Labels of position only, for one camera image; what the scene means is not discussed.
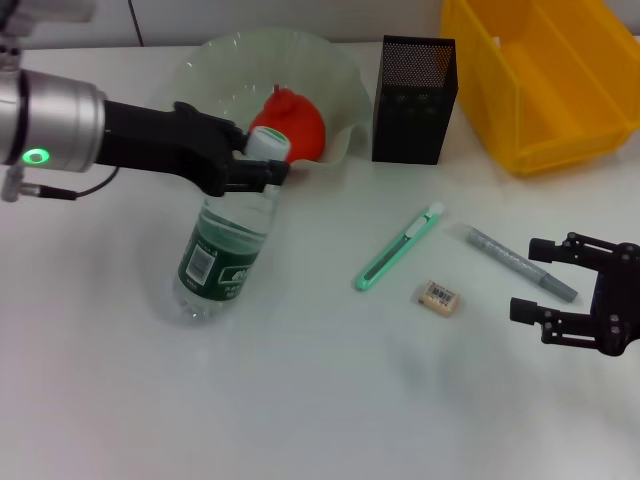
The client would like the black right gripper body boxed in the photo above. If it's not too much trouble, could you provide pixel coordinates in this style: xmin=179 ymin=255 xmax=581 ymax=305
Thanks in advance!
xmin=591 ymin=241 xmax=640 ymax=358

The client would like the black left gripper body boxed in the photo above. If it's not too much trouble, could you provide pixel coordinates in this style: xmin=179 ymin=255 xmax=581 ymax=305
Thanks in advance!
xmin=94 ymin=100 xmax=237 ymax=198

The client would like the clear water bottle green label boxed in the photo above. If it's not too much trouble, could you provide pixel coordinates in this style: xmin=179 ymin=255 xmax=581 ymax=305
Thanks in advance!
xmin=172 ymin=125 xmax=293 ymax=327

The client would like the mint green utility knife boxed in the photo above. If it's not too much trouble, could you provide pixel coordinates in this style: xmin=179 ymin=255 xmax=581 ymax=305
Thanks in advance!
xmin=354 ymin=201 xmax=447 ymax=293

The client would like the grey marker pen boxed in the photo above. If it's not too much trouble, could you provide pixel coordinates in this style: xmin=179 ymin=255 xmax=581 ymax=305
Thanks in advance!
xmin=464 ymin=224 xmax=581 ymax=304

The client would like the translucent green wavy fruit plate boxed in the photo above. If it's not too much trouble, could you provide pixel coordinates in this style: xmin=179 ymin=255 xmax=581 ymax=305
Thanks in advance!
xmin=172 ymin=29 xmax=374 ymax=169

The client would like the beige eraser with barcode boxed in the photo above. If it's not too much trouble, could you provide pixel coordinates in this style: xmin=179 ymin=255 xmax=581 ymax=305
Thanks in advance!
xmin=415 ymin=281 xmax=463 ymax=318

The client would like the black mesh pen holder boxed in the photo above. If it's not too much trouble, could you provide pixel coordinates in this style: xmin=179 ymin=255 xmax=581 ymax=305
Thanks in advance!
xmin=371 ymin=34 xmax=458 ymax=165

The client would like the yellow plastic bin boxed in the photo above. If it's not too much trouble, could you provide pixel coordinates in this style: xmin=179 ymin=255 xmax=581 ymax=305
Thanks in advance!
xmin=439 ymin=0 xmax=640 ymax=176

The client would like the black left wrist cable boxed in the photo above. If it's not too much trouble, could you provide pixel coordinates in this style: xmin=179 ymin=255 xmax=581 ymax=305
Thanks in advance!
xmin=0 ymin=164 xmax=122 ymax=203

